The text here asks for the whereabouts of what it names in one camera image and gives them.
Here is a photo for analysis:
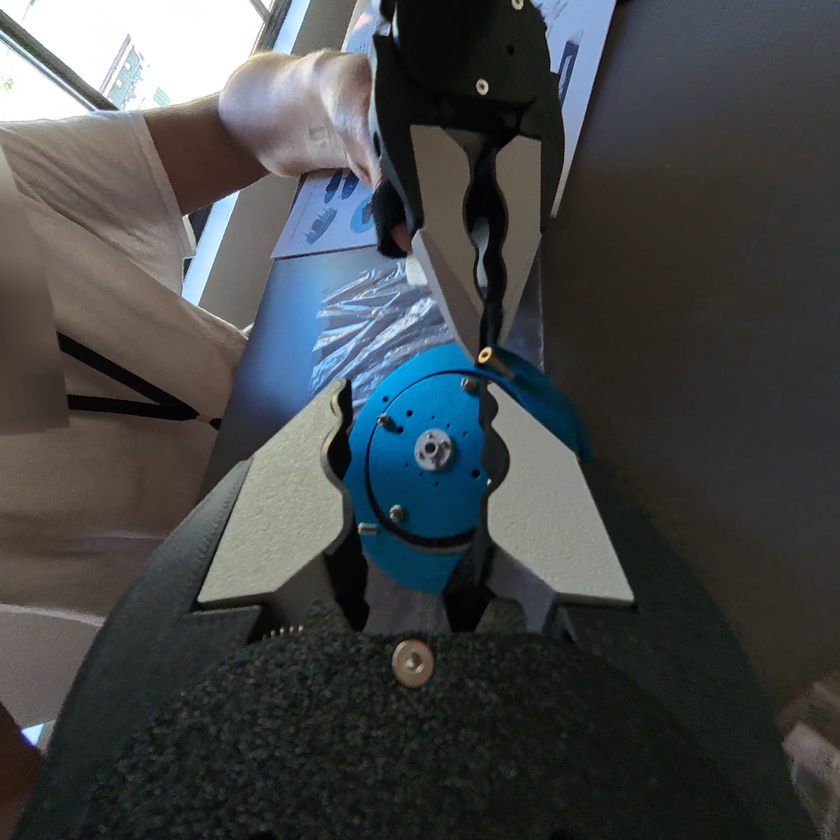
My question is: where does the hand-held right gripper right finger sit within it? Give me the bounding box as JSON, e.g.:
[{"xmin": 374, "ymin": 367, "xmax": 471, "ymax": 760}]
[{"xmin": 443, "ymin": 382, "xmax": 636, "ymax": 634}]

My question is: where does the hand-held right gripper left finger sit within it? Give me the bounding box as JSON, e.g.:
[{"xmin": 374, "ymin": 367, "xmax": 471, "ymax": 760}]
[{"xmin": 197, "ymin": 378, "xmax": 371, "ymax": 634}]

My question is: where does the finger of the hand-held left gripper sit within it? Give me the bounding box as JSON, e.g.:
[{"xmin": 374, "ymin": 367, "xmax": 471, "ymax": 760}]
[
  {"xmin": 409, "ymin": 125, "xmax": 490, "ymax": 365},
  {"xmin": 481, "ymin": 134, "xmax": 547, "ymax": 352}
]

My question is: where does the teal metal ring plate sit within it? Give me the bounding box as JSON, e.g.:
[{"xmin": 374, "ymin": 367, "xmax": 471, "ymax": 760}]
[{"xmin": 344, "ymin": 344, "xmax": 593, "ymax": 596}]

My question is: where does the blue turntable bearing assembly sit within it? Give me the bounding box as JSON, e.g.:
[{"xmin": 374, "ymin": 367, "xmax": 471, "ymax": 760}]
[{"xmin": 364, "ymin": 371, "xmax": 494, "ymax": 547}]

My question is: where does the person's left forearm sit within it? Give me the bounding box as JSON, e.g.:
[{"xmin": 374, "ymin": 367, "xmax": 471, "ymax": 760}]
[{"xmin": 141, "ymin": 92, "xmax": 263, "ymax": 217}]

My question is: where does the grey desk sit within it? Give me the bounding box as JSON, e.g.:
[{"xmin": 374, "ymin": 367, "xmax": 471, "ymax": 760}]
[{"xmin": 197, "ymin": 0, "xmax": 840, "ymax": 723}]

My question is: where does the person's left hand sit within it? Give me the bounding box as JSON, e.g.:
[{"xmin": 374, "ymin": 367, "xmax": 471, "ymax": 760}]
[{"xmin": 218, "ymin": 50, "xmax": 414, "ymax": 255}]

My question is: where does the clear plastic bag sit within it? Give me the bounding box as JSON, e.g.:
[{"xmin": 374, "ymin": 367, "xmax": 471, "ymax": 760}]
[{"xmin": 308, "ymin": 262, "xmax": 546, "ymax": 631}]

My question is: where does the assembly guide sheet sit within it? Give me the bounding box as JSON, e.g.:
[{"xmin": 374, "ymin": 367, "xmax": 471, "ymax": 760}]
[{"xmin": 271, "ymin": 0, "xmax": 618, "ymax": 260}]

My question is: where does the pile of small hardware bags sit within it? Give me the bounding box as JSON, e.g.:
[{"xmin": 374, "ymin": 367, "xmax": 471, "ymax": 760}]
[{"xmin": 781, "ymin": 676, "xmax": 840, "ymax": 815}]

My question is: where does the large glass window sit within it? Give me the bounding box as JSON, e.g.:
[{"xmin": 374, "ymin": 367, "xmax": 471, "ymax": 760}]
[{"xmin": 0, "ymin": 0, "xmax": 277, "ymax": 122}]

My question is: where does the black lanyard strap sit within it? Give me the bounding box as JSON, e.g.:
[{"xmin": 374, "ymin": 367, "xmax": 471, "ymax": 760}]
[{"xmin": 56, "ymin": 331, "xmax": 221, "ymax": 431}]

